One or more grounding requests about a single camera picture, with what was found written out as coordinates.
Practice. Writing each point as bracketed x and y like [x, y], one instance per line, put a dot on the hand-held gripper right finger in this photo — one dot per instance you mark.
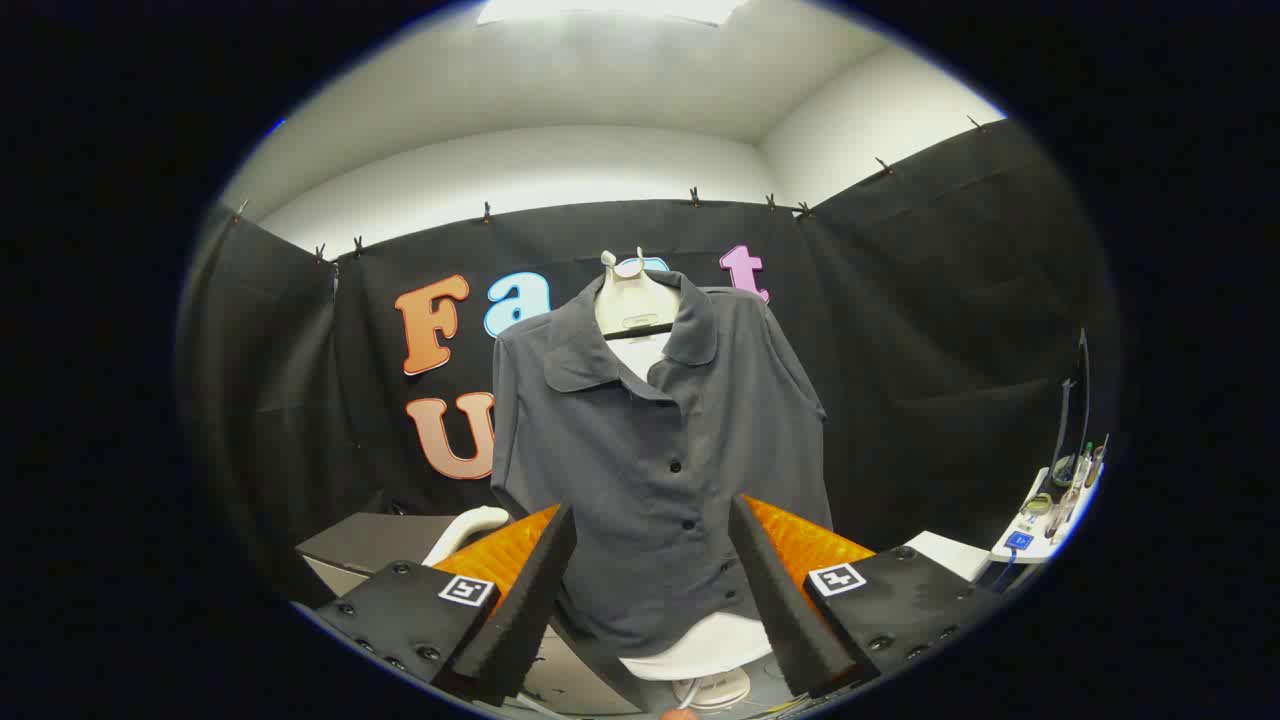
[780, 610]

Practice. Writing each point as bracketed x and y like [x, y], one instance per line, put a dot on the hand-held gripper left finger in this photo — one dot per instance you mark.
[530, 610]

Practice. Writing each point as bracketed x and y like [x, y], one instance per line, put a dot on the white garment steamer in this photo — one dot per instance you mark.
[465, 528]

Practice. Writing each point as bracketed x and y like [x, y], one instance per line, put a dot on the grey button-up shirt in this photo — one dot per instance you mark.
[620, 470]

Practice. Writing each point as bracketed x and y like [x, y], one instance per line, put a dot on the grey drawer cabinet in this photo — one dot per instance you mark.
[370, 545]

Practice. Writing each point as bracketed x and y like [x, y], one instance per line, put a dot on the white-topped drawer cabinet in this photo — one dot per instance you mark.
[945, 553]

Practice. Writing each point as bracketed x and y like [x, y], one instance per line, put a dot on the small blue device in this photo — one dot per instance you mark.
[1018, 540]

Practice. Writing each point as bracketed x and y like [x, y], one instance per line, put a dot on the white side desk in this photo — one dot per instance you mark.
[1042, 548]

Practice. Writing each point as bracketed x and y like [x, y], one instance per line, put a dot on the black hanger bar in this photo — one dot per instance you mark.
[640, 331]

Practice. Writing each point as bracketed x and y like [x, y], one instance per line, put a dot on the white mannequin torso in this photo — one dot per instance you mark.
[630, 300]

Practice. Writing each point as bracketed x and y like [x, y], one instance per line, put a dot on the row of black clips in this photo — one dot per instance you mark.
[487, 212]

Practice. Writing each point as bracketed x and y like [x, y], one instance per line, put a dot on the ceiling light panel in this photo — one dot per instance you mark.
[600, 8]

